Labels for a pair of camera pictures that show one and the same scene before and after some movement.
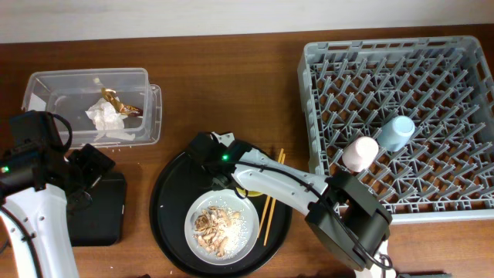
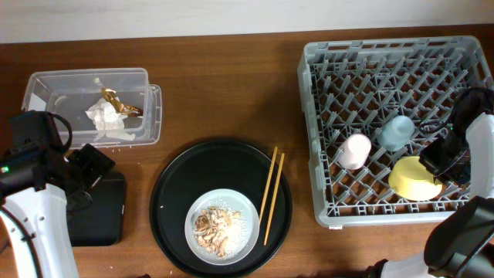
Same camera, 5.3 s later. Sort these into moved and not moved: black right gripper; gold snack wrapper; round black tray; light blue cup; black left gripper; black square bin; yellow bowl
Moved: yellow bowl; black right gripper
Not moved: black left gripper; gold snack wrapper; light blue cup; black square bin; round black tray
